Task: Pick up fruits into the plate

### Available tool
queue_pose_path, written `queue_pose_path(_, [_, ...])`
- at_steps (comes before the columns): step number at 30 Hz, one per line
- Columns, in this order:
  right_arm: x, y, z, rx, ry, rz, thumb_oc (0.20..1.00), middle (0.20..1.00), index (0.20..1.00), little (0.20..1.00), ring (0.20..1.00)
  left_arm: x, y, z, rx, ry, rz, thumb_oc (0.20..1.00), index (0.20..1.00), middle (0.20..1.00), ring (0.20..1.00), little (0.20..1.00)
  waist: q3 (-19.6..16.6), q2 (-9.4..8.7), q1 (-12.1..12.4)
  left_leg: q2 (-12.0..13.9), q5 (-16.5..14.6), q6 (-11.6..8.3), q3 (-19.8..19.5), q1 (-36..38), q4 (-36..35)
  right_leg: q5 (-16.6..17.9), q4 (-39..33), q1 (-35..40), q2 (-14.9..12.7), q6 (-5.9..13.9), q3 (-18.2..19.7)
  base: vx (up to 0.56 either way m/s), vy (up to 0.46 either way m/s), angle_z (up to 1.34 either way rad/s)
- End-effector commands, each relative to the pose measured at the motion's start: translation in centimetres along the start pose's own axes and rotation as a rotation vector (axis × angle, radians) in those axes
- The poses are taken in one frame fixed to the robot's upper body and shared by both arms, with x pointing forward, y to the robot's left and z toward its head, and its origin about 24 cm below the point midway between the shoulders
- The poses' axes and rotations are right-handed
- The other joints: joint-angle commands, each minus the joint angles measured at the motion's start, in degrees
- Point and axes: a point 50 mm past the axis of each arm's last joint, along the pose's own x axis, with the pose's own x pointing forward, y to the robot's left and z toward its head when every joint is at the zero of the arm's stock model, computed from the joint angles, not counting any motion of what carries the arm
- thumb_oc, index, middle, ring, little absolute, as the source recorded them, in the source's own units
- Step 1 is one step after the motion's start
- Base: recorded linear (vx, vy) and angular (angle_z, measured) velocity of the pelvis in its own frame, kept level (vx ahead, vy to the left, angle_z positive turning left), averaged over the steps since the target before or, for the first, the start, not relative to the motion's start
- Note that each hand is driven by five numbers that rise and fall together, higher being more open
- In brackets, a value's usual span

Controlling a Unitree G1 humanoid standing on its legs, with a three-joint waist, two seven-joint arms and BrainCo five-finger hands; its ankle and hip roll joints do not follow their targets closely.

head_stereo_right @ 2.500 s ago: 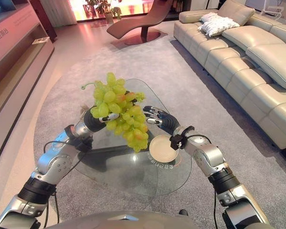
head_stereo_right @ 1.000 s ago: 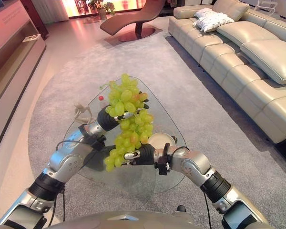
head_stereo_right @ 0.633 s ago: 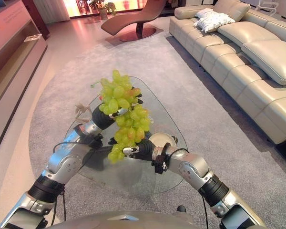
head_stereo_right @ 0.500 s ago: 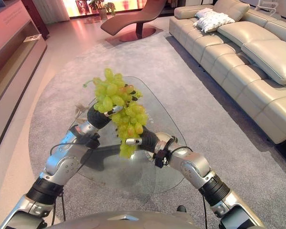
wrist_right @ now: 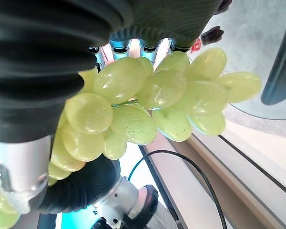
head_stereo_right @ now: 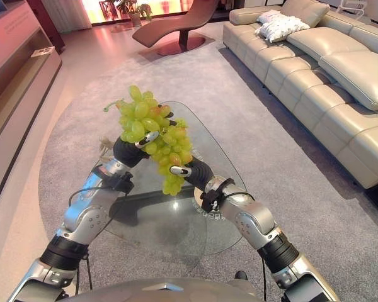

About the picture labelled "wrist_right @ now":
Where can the dark blue-grey panel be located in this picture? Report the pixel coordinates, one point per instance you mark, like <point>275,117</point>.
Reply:
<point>281,66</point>

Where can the red and white label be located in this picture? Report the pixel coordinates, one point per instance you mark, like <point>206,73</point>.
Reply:
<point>196,45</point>

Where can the grey round speckled disc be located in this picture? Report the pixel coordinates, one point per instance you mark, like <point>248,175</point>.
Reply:
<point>250,35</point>

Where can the white beam with black groove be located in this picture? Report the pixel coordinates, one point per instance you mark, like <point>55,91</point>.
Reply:
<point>248,171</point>

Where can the right robot hand black cloth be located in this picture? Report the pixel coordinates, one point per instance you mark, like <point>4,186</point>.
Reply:
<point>33,71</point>

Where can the left robot hand black cloth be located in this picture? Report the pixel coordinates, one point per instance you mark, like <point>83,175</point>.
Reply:
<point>85,188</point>

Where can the green grape bunch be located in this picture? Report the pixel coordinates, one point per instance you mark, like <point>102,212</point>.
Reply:
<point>124,81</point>

